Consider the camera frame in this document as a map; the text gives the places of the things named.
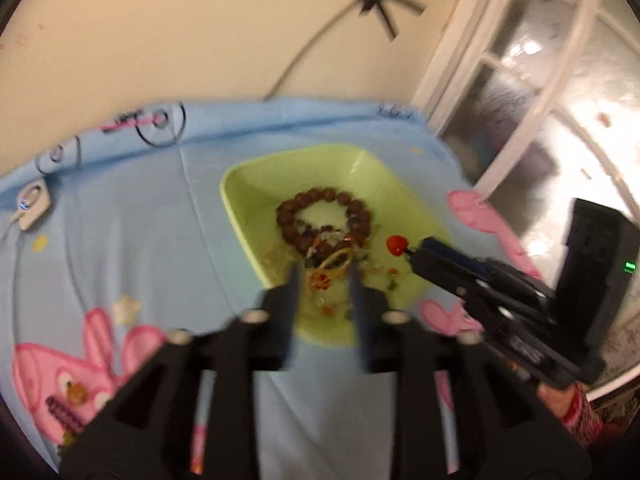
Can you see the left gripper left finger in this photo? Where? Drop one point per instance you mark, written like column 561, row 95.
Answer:
column 189, row 412

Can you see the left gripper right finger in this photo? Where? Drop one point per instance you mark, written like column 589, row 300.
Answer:
column 459, row 413

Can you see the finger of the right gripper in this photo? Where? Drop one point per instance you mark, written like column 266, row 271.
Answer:
column 456, row 272
column 511, row 282

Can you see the red bead charm pendant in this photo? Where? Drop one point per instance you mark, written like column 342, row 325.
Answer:
column 398, row 246

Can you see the person's right hand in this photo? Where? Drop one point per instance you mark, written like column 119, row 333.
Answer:
column 565, row 404

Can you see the light green plastic tray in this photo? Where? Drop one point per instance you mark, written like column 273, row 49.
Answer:
column 327, row 208

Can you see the white framed glass door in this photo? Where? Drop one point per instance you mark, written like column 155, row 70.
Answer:
column 539, row 100

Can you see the blue cartoon pig bedsheet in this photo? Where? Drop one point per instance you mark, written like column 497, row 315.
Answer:
column 137, row 242

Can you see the white square charger pad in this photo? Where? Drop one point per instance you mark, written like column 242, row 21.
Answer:
column 33, row 202

